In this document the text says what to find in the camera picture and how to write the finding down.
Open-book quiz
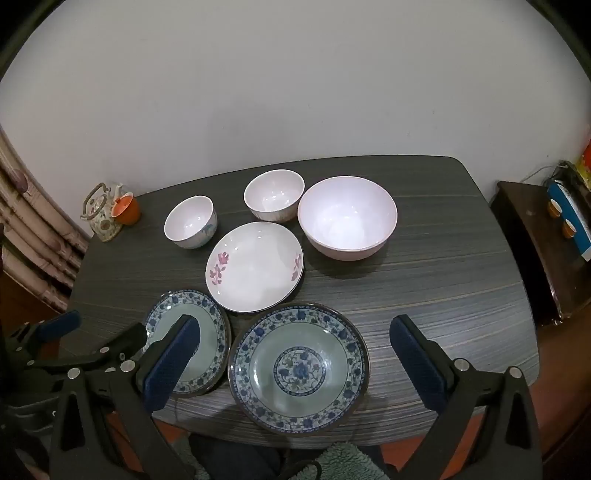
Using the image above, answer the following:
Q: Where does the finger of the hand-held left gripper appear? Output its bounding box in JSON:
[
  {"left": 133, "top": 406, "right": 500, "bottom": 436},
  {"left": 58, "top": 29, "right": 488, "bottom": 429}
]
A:
[
  {"left": 41, "top": 322, "right": 149, "bottom": 374},
  {"left": 9, "top": 311, "right": 82, "bottom": 366}
]

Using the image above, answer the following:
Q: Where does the white plate with pink flowers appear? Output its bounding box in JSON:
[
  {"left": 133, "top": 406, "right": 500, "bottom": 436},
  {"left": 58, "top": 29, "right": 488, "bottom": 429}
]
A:
[{"left": 205, "top": 222, "right": 304, "bottom": 313}]

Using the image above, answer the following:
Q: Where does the dark wooden cabinet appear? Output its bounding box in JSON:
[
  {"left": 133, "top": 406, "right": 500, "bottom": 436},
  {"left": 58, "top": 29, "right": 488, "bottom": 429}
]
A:
[{"left": 489, "top": 181, "right": 591, "bottom": 324}]

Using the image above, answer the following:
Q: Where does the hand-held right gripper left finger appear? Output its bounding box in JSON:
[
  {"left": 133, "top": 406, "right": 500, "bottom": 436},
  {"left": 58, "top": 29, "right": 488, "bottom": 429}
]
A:
[{"left": 48, "top": 315, "right": 201, "bottom": 480}]

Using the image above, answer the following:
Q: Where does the floral ceramic teapot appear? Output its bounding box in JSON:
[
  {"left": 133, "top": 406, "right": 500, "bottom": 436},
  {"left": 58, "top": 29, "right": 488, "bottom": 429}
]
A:
[{"left": 80, "top": 182, "right": 125, "bottom": 242}]

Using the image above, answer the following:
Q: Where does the white cable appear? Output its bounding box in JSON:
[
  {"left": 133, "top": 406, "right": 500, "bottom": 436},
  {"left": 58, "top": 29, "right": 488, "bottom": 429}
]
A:
[{"left": 522, "top": 165, "right": 562, "bottom": 184}]

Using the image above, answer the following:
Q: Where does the large pink bowl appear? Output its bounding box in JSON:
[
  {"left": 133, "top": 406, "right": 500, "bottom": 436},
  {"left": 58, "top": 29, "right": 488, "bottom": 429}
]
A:
[{"left": 297, "top": 176, "right": 398, "bottom": 261}]

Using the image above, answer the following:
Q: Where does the blue and white box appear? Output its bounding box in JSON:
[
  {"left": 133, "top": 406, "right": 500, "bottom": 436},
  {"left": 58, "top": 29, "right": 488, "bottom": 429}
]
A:
[{"left": 547, "top": 181, "right": 591, "bottom": 261}]

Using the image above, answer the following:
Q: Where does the white ribbed bowl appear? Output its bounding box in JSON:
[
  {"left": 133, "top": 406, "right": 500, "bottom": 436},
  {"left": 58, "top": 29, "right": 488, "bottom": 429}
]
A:
[{"left": 244, "top": 169, "right": 305, "bottom": 223}]

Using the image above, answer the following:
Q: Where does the small blue patterned plate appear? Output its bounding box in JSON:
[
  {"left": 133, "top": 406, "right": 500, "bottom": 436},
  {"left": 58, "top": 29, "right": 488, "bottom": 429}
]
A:
[{"left": 144, "top": 289, "right": 232, "bottom": 398}]

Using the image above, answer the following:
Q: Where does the beige patterned curtain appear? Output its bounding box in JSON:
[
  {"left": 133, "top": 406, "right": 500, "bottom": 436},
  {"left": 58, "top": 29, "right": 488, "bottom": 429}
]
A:
[{"left": 0, "top": 124, "right": 89, "bottom": 319}]

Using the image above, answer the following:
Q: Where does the large blue patterned plate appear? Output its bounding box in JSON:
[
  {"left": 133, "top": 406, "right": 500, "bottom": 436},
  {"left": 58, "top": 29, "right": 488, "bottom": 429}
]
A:
[{"left": 228, "top": 303, "right": 371, "bottom": 435}]

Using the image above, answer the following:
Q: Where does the black cable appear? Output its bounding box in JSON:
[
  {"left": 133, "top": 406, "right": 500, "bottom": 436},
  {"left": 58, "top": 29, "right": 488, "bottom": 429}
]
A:
[{"left": 276, "top": 458, "right": 325, "bottom": 480}]

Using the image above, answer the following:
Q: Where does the yellow and red packet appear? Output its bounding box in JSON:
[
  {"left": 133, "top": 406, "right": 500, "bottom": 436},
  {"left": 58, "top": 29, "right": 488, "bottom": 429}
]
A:
[{"left": 575, "top": 138, "right": 591, "bottom": 185}]

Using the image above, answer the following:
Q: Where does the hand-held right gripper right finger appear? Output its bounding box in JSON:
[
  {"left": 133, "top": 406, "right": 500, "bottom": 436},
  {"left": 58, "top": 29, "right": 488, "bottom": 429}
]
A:
[{"left": 389, "top": 315, "right": 544, "bottom": 480}]

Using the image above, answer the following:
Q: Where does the white bowl with blue print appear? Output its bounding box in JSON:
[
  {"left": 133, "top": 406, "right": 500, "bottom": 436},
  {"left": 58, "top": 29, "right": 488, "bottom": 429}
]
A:
[{"left": 164, "top": 196, "right": 218, "bottom": 250}]

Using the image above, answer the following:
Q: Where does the orange cup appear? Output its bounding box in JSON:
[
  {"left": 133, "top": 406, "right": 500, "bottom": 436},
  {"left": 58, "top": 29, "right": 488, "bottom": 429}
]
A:
[{"left": 112, "top": 191, "right": 140, "bottom": 227}]

